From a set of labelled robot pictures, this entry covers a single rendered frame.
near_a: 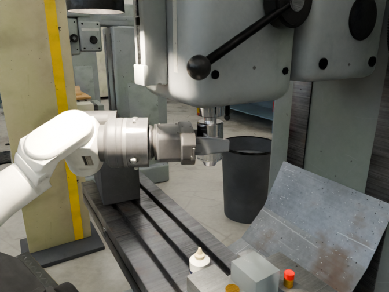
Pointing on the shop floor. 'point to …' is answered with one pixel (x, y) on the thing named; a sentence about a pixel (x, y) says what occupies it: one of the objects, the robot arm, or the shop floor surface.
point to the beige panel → (36, 71)
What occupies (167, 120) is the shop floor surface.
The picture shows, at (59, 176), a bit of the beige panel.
